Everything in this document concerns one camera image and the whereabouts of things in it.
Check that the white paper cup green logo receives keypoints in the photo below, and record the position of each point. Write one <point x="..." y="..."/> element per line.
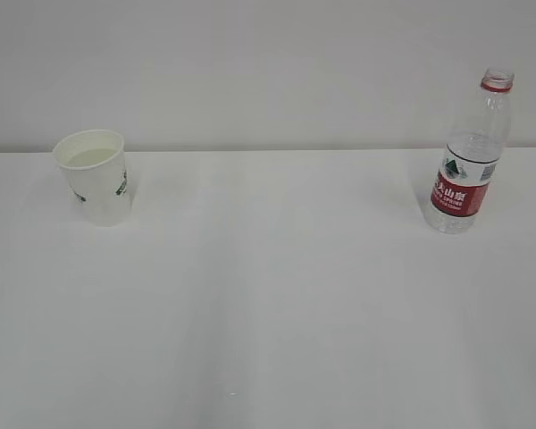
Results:
<point x="93" y="163"/>

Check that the clear water bottle red label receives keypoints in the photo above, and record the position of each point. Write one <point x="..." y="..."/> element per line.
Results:
<point x="474" y="146"/>

